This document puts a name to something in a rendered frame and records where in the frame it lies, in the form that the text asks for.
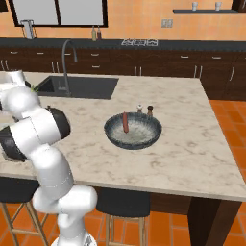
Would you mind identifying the red-brown sausage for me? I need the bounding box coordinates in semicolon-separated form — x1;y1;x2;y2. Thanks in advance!
122;111;130;135

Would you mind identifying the dark grey speckled bowl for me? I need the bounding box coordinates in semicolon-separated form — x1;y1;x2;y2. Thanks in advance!
103;111;163;151

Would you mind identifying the dark sink basin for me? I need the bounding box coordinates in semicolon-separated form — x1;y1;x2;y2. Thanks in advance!
33;75;120;101

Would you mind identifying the dark wood cupboard run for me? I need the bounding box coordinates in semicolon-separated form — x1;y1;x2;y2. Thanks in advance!
0;47;246;102

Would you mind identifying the black seat wooden stool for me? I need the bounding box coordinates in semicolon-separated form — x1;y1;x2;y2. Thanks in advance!
95;187;152;246
0;177;50;246

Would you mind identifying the dark grey curved tap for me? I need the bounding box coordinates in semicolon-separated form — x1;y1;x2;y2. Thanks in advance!
61;38;79;97

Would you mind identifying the white grate hob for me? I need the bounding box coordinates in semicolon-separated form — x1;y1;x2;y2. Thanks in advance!
120;37;160;47

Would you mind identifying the black framed window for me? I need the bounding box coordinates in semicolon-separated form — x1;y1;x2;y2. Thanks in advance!
7;0;110;29

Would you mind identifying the dark wood kitchen island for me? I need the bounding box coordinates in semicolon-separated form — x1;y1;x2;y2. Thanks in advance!
149;191;243;246

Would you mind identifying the grey paper towel holder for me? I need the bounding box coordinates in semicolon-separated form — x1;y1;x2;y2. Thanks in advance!
19;19;36;40

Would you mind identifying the grey wall outlet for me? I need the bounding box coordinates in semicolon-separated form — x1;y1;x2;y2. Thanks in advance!
160;18;174;29

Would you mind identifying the dark wall shelf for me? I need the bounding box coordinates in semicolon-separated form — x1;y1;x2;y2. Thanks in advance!
172;9;240;15

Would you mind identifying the dark wood wall cupboard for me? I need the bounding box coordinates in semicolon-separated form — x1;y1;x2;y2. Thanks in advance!
232;0;246;14

